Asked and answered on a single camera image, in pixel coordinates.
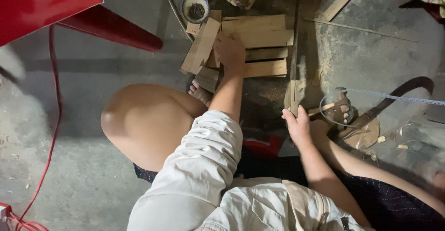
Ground person's left hand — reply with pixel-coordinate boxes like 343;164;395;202
213;33;247;77

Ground person's right hand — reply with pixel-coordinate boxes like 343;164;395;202
281;105;312;149

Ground small wood block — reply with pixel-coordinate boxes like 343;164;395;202
206;48;221;69

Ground long thin wooden slat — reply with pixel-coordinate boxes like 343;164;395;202
284;0;302;117

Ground blue patterned ceramic bowl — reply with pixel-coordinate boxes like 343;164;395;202
182;0;210;24

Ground pile of wooden planks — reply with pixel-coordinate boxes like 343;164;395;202
180;10;295;93

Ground curved bamboo strip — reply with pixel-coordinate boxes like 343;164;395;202
159;0;194;42

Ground person's left leg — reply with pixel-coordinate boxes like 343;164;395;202
100;79;214;173

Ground person's leg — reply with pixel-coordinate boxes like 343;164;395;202
309;104;445;218
100;79;214;173

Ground low red stool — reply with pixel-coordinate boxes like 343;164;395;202
241;135;284;159

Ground white jacket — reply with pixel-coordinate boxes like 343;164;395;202
127;110;377;231

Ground short wooden slat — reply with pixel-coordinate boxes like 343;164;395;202
323;0;370;22

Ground brown sandal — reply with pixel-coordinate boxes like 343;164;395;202
321;87;354;129

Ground thin bamboo stick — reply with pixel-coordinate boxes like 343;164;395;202
304;18;419;43

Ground round wooden chopping block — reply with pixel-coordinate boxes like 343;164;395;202
338;117;380;150

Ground red plastic chair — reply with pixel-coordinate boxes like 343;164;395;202
0;0;164;53

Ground blue white measuring tape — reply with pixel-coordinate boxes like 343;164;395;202
319;88;445;128

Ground person's right leg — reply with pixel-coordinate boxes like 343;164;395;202
309;104;445;218

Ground black curved tool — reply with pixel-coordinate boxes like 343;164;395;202
350;76;435;131

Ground dark bag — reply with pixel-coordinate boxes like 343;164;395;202
399;0;445;25

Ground dark patterned shorts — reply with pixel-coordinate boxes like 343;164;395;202
133;147;445;231

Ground red white power box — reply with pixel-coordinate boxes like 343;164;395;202
0;202;13;231

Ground red cable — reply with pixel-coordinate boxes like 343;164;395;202
6;25;64;231

